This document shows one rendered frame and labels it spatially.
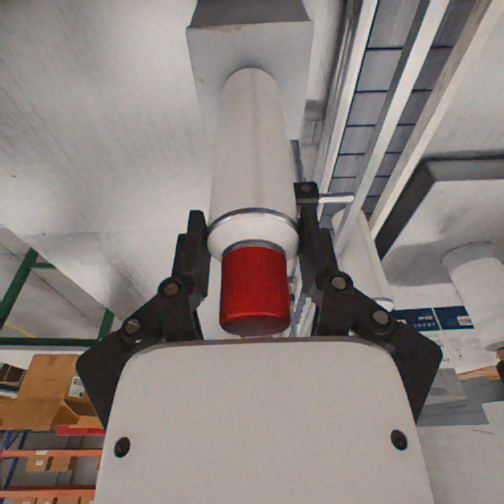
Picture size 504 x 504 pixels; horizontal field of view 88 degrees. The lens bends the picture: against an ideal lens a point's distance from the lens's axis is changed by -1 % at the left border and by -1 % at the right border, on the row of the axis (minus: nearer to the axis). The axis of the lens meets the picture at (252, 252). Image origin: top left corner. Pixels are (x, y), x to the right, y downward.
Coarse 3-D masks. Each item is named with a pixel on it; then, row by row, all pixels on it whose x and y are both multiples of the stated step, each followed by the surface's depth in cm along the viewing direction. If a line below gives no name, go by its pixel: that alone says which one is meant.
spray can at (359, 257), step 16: (336, 224) 42; (352, 240) 38; (368, 240) 38; (352, 256) 37; (368, 256) 36; (352, 272) 36; (368, 272) 35; (368, 288) 34; (384, 288) 34; (384, 304) 33
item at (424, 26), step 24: (432, 0) 15; (432, 24) 16; (408, 48) 18; (408, 72) 19; (408, 96) 20; (384, 120) 22; (384, 144) 24; (360, 168) 27; (360, 192) 28; (336, 240) 36; (312, 312) 57
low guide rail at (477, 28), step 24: (480, 0) 20; (480, 24) 20; (456, 48) 23; (480, 48) 21; (456, 72) 23; (432, 96) 26; (432, 120) 27; (408, 144) 31; (408, 168) 32; (384, 192) 37; (384, 216) 39
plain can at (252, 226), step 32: (224, 96) 20; (256, 96) 18; (224, 128) 18; (256, 128) 16; (224, 160) 15; (256, 160) 14; (288, 160) 17; (224, 192) 14; (256, 192) 13; (288, 192) 14; (224, 224) 13; (256, 224) 12; (288, 224) 13; (224, 256) 13; (256, 256) 12; (288, 256) 14; (224, 288) 12; (256, 288) 11; (288, 288) 13; (224, 320) 11; (256, 320) 11; (288, 320) 11
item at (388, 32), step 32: (384, 0) 22; (416, 0) 22; (384, 32) 23; (448, 32) 23; (384, 64) 25; (352, 96) 30; (384, 96) 28; (416, 96) 28; (352, 128) 31; (352, 160) 35; (384, 160) 35; (320, 224) 46
